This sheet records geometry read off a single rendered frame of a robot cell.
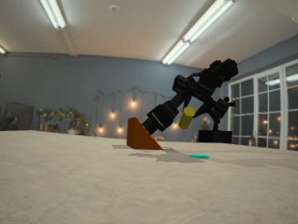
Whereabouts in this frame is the yellow cylinder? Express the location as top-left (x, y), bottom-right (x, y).
top-left (179, 107), bottom-right (195, 129)

